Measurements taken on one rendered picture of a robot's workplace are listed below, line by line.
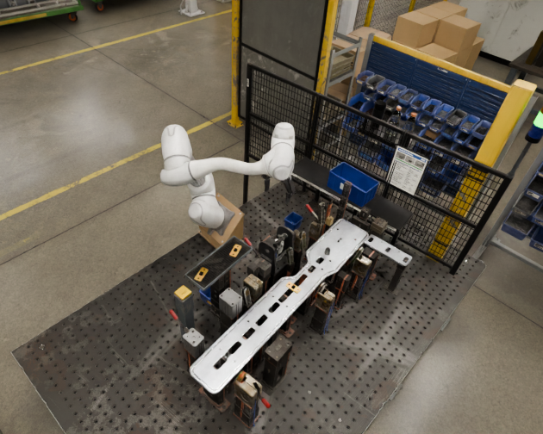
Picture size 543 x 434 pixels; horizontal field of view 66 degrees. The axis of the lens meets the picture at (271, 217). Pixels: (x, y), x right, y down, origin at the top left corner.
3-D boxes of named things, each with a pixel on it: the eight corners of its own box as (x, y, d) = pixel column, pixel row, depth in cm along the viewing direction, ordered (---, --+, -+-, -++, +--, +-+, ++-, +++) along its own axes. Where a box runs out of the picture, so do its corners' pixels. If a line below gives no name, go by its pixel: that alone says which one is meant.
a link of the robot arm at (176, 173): (188, 176, 200) (184, 151, 204) (156, 187, 206) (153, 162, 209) (201, 184, 212) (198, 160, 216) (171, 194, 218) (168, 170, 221)
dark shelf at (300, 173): (398, 233, 268) (399, 230, 265) (286, 172, 305) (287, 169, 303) (413, 215, 281) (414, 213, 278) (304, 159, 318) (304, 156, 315)
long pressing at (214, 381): (219, 401, 186) (219, 399, 185) (184, 369, 195) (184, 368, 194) (371, 234, 267) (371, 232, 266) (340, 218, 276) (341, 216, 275)
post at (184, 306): (189, 348, 234) (182, 303, 203) (179, 339, 237) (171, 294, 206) (198, 338, 238) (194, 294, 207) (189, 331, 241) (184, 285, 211)
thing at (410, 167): (414, 197, 272) (430, 158, 250) (383, 182, 281) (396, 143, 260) (415, 195, 273) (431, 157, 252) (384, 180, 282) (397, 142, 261)
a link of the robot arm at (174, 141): (194, 205, 280) (190, 175, 286) (218, 201, 279) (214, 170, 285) (157, 160, 206) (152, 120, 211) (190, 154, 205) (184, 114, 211)
